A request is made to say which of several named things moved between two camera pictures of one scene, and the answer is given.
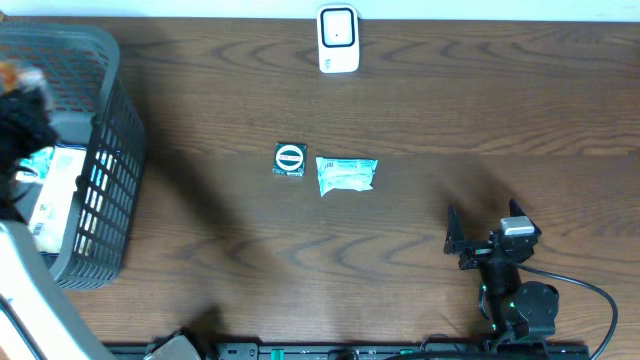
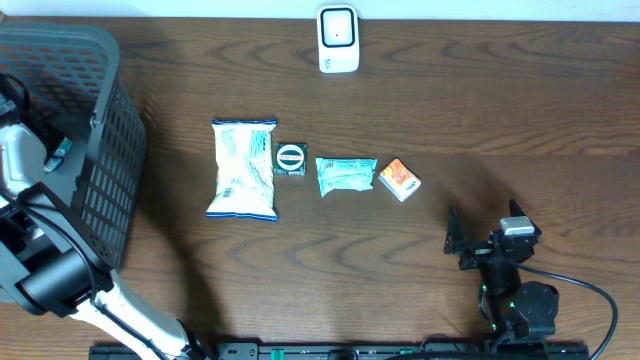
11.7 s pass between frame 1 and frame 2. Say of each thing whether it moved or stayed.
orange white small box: moved
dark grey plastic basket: stayed
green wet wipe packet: stayed
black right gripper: stayed
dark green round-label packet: stayed
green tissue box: moved
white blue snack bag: moved
